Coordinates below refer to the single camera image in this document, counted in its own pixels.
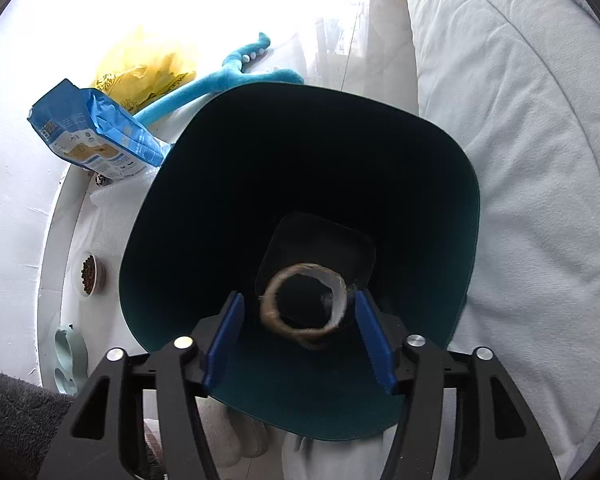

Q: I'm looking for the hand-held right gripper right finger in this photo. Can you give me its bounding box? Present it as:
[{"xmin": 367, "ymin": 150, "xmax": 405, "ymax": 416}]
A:
[{"xmin": 354, "ymin": 289, "xmax": 563, "ymax": 480}]

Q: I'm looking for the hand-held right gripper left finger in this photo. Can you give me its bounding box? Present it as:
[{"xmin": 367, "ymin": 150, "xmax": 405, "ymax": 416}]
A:
[{"xmin": 37, "ymin": 291, "xmax": 246, "ymax": 480}]

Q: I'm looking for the dark teal trash bin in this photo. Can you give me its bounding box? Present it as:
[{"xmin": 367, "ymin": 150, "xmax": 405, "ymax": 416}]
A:
[{"xmin": 119, "ymin": 82, "xmax": 481, "ymax": 442}]

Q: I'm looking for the white fuzzy slipper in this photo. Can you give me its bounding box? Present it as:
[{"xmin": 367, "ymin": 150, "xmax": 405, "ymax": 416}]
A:
[{"xmin": 200, "ymin": 402, "xmax": 271, "ymax": 466}]

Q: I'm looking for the white cloth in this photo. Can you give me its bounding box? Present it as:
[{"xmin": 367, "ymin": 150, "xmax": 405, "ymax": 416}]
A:
[{"xmin": 282, "ymin": 432, "xmax": 401, "ymax": 480}]

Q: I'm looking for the white pet food bowl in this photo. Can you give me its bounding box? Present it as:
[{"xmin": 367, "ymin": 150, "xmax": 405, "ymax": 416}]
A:
[{"xmin": 72, "ymin": 250, "xmax": 106, "ymax": 298}]

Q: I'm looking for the pale green pet feeder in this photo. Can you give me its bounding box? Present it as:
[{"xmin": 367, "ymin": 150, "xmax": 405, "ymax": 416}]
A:
[{"xmin": 54, "ymin": 325, "xmax": 91, "ymax": 396}]

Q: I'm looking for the dark grey fuzzy cloth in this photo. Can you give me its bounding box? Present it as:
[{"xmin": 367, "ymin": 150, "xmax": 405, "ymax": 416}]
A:
[{"xmin": 0, "ymin": 364, "xmax": 73, "ymax": 480}]

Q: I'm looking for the blue pet food bag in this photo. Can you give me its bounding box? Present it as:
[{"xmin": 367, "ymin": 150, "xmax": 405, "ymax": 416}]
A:
[{"xmin": 27, "ymin": 78, "xmax": 173, "ymax": 181}]

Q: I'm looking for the blue plush toy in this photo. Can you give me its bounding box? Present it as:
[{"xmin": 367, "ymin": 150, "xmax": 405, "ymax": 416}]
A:
[{"xmin": 132, "ymin": 32, "xmax": 306, "ymax": 128}]

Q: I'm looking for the grey bed mattress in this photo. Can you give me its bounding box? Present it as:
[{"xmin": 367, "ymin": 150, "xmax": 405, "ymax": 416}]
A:
[{"xmin": 397, "ymin": 0, "xmax": 600, "ymax": 480}]

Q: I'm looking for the yellow plastic bag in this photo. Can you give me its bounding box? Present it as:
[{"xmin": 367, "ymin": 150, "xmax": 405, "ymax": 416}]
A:
[{"xmin": 94, "ymin": 27, "xmax": 198, "ymax": 113}]

